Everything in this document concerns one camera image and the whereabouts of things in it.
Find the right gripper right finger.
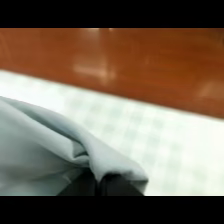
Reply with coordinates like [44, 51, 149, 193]
[98, 173, 145, 197]

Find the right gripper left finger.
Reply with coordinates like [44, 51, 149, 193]
[56, 167, 100, 197]

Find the light grey shirt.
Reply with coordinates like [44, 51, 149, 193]
[0, 96, 150, 197]

